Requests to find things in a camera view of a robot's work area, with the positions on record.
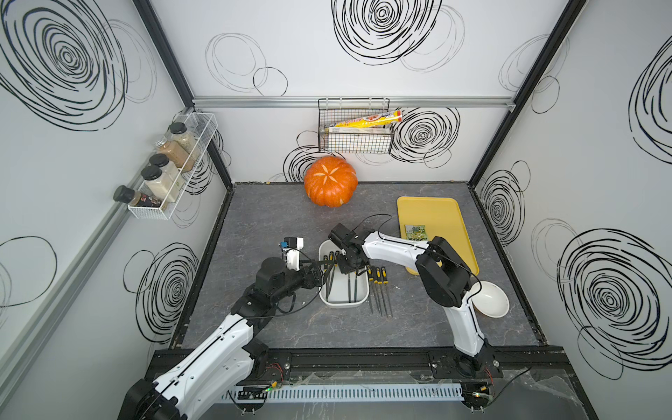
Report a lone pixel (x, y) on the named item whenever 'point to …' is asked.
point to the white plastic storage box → (340, 290)
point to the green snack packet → (416, 233)
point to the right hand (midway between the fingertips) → (347, 266)
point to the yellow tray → (444, 218)
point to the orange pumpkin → (330, 181)
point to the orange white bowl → (492, 300)
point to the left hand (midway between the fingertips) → (323, 263)
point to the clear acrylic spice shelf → (201, 127)
